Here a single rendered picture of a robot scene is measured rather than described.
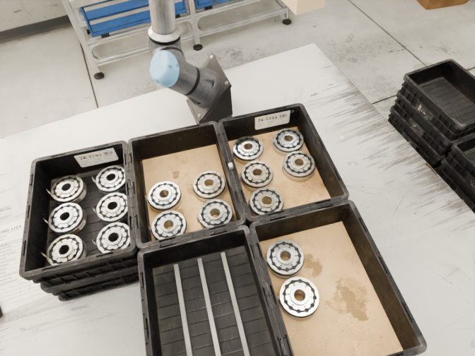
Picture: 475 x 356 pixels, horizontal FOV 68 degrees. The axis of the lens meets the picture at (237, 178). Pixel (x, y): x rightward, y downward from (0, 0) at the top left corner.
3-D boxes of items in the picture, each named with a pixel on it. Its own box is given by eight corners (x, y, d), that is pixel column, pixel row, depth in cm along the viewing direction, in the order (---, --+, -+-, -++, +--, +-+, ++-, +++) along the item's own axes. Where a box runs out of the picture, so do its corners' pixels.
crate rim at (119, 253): (35, 163, 114) (31, 159, 112) (128, 143, 117) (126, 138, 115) (22, 282, 91) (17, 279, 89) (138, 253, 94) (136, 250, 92)
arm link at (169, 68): (181, 101, 134) (150, 88, 124) (173, 77, 141) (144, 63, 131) (201, 79, 128) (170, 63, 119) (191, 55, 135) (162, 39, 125)
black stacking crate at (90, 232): (50, 181, 122) (32, 160, 112) (136, 162, 125) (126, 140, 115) (42, 292, 99) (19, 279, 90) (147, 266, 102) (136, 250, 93)
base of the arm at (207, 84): (189, 92, 149) (170, 83, 142) (210, 63, 142) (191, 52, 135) (201, 114, 140) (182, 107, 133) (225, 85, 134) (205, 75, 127)
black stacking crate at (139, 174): (137, 162, 125) (127, 140, 115) (219, 143, 128) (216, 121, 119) (148, 266, 102) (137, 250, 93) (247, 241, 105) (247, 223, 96)
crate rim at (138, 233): (128, 143, 117) (126, 138, 115) (217, 124, 120) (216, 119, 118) (138, 253, 94) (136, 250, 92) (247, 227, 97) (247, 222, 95)
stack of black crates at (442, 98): (377, 135, 214) (402, 74, 177) (418, 119, 219) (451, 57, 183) (422, 184, 192) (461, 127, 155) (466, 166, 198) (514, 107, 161)
